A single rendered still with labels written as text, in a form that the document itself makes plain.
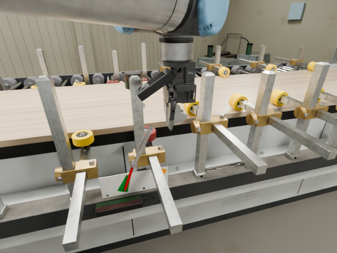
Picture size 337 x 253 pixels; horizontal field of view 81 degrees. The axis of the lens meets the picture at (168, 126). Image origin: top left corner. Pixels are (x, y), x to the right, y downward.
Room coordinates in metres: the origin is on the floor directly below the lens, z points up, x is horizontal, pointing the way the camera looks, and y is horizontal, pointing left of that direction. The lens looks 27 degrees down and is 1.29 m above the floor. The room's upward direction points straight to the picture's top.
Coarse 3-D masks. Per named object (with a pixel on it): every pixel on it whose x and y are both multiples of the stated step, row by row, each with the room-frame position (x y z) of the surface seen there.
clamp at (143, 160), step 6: (150, 150) 0.63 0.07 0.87; (156, 150) 0.63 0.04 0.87; (162, 150) 0.63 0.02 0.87; (132, 156) 0.59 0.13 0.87; (144, 156) 0.60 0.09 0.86; (150, 156) 0.60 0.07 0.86; (156, 156) 0.61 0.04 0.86; (162, 156) 0.61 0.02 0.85; (138, 162) 0.59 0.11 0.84; (144, 162) 0.60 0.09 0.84; (162, 162) 0.61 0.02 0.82
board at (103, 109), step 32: (0, 96) 1.17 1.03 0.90; (32, 96) 1.17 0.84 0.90; (64, 96) 1.17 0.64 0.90; (96, 96) 1.17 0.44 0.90; (128, 96) 1.17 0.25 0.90; (160, 96) 1.17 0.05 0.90; (224, 96) 1.17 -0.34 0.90; (256, 96) 1.17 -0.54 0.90; (0, 128) 0.75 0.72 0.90; (32, 128) 0.75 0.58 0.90; (96, 128) 0.75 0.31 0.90; (128, 128) 0.77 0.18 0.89
